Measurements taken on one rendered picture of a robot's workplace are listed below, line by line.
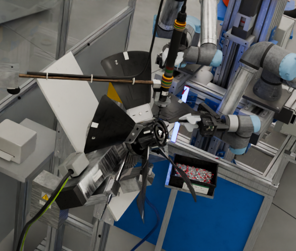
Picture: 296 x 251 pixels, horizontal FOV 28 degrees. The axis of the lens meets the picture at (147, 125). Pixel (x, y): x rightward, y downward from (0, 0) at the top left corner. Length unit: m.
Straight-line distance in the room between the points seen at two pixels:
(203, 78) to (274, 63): 0.79
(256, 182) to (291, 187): 1.44
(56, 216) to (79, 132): 0.45
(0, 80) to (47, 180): 0.58
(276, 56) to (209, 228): 1.05
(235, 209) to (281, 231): 0.95
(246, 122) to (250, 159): 1.49
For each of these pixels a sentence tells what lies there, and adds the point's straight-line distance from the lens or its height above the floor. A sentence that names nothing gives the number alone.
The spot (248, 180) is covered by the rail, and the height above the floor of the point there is 0.83.
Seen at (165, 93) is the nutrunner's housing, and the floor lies 1.35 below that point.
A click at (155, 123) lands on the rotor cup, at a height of 1.25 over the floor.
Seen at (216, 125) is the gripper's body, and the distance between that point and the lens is 2.54.
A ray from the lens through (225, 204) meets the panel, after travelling 3.07.
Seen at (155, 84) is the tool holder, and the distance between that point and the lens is 2.36.
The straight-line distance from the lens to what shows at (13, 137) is 2.66.
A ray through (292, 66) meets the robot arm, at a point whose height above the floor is 1.45.
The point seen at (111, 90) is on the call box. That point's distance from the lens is 2.92.
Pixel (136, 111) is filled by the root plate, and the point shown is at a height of 1.26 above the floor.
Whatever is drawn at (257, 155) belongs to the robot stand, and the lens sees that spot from 4.16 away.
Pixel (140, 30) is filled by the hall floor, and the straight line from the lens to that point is 5.76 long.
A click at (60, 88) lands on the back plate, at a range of 2.42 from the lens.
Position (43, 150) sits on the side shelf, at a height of 0.86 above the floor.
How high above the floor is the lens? 2.64
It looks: 36 degrees down
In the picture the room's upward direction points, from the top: 13 degrees clockwise
